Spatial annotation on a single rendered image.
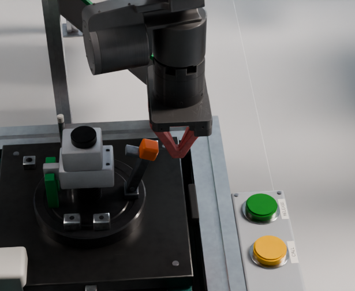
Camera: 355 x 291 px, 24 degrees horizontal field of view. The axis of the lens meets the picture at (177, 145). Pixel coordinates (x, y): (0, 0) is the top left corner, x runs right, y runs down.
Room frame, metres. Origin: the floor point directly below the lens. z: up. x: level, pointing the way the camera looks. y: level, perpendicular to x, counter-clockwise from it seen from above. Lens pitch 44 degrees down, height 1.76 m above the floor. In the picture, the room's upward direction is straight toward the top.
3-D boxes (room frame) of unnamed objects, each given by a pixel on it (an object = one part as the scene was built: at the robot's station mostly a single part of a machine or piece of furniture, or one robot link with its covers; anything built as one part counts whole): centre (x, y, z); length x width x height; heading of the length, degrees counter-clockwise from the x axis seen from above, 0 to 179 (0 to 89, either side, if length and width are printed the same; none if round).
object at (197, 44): (0.72, 0.00, 1.23); 0.07 x 0.06 x 0.07; 107
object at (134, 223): (0.71, 0.11, 0.98); 0.14 x 0.14 x 0.02
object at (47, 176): (0.69, 0.15, 1.01); 0.01 x 0.01 x 0.05; 4
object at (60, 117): (0.76, 0.14, 1.03); 0.01 x 0.01 x 0.08
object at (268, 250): (0.64, -0.11, 0.96); 0.04 x 0.04 x 0.02
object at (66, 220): (0.66, 0.13, 1.00); 0.02 x 0.01 x 0.02; 94
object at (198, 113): (0.72, 0.00, 1.17); 0.10 x 0.07 x 0.07; 4
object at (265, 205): (0.71, -0.11, 0.96); 0.04 x 0.04 x 0.02
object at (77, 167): (0.71, 0.12, 1.06); 0.08 x 0.04 x 0.07; 93
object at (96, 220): (0.66, 0.09, 1.00); 0.02 x 0.01 x 0.02; 94
